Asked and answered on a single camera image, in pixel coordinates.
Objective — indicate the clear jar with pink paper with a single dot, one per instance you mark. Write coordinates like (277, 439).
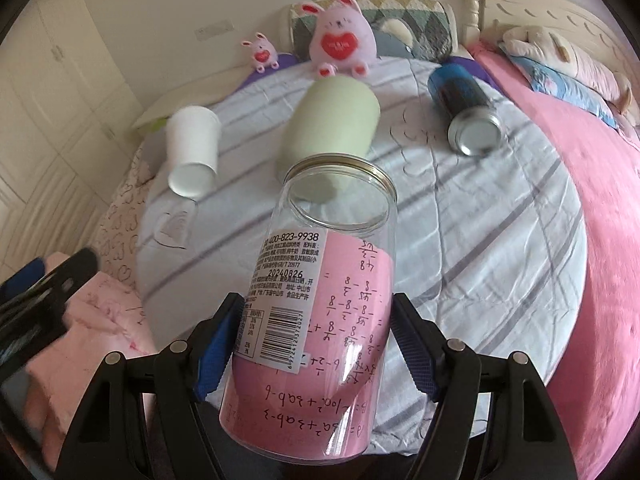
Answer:
(307, 364)

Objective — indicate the wall outlet plate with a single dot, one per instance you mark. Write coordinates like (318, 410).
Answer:
(213, 30)

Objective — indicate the cream folded board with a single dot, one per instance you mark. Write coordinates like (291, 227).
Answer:
(204, 91)

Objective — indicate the pink fleece blanket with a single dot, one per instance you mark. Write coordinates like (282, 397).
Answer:
(595, 388)

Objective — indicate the grey sun-print pillow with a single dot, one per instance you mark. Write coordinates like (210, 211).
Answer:
(152, 151)

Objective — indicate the long pink white plush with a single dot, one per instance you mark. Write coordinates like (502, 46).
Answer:
(545, 46)

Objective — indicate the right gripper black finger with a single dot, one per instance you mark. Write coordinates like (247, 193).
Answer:
(56, 287)

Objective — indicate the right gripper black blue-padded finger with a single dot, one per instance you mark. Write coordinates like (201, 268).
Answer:
(107, 436)
(494, 418)

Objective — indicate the grey plush toy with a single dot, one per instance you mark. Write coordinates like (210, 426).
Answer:
(394, 38)

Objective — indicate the cream wardrobe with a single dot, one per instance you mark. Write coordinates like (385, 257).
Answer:
(66, 137)

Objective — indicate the heart-print sheet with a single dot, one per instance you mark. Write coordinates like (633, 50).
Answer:
(116, 237)

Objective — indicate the pale green cup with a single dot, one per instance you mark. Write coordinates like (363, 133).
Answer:
(336, 116)

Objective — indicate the small pink bunny plush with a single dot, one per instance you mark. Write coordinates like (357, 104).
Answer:
(263, 54)

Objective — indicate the green patchwork pillow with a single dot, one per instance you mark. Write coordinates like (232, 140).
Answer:
(432, 22)

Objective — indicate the purple sheet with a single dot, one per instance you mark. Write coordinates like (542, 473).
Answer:
(288, 60)

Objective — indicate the cream wooden headboard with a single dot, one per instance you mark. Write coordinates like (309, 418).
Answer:
(488, 19)

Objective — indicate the large pink bunny plush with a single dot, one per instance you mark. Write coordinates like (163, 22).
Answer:
(343, 40)

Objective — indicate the blue metal can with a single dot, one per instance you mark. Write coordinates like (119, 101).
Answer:
(474, 128)

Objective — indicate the striped light blue quilt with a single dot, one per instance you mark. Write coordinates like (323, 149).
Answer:
(493, 250)

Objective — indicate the white paper cup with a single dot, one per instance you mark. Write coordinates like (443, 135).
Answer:
(192, 137)

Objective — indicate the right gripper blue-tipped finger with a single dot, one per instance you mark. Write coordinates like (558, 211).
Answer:
(23, 279)

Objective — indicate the blue cartoon pillow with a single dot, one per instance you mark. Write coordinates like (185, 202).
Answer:
(544, 80)

